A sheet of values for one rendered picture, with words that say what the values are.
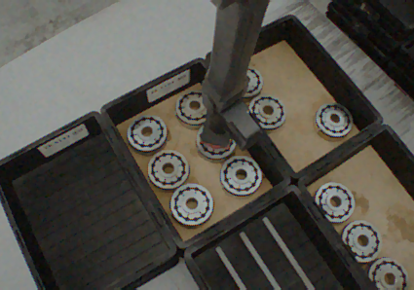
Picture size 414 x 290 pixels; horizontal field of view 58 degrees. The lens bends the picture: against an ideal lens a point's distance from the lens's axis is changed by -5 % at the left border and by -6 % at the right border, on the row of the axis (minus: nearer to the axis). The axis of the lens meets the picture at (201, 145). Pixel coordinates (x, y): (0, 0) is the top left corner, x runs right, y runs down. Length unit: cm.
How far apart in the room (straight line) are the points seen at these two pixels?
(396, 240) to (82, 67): 106
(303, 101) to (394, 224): 40
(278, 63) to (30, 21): 171
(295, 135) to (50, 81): 79
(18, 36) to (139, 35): 123
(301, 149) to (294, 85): 20
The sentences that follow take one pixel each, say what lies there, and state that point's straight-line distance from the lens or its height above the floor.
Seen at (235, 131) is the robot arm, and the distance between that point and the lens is 78.
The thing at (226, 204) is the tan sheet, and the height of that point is 83.
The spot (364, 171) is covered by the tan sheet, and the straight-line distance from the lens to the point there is 109.
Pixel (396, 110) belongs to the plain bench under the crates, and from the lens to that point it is 138.
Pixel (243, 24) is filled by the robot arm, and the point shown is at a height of 140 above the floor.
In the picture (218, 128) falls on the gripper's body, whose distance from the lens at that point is 86.
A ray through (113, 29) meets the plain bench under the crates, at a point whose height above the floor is 70.
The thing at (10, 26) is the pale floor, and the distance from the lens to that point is 256.
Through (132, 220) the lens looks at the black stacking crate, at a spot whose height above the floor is 83.
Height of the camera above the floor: 177
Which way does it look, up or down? 67 degrees down
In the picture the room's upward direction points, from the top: 3 degrees clockwise
